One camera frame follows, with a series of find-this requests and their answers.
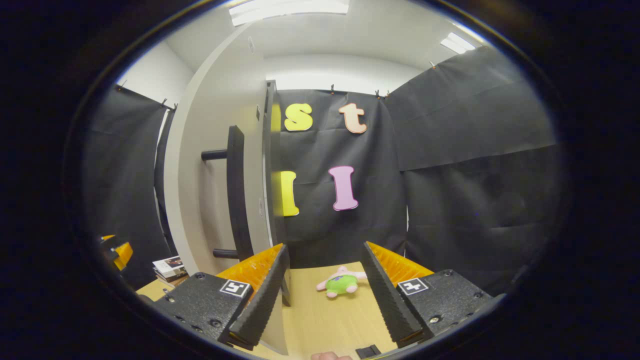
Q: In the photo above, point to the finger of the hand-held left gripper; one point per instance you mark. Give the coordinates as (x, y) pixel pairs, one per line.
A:
(124, 255)
(107, 242)

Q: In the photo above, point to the small ceiling light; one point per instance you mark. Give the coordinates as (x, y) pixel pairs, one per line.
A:
(457, 43)

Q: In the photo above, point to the stack of books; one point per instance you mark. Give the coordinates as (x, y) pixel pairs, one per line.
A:
(171, 270)

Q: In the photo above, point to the light grey cabinet door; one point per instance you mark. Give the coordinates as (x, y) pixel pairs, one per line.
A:
(215, 100)

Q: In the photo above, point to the dark grey cabinet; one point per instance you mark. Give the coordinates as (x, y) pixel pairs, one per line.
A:
(269, 150)

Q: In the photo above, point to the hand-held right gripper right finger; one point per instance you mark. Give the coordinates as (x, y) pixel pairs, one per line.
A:
(387, 295)

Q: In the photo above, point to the black backdrop cloth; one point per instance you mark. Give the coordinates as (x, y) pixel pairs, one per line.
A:
(475, 150)

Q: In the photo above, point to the pink and green plush toy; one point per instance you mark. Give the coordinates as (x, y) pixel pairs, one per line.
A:
(342, 284)

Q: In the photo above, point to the long ceiling light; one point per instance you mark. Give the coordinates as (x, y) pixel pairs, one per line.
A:
(290, 10)

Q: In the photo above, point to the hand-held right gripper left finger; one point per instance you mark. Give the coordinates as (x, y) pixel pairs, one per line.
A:
(262, 300)

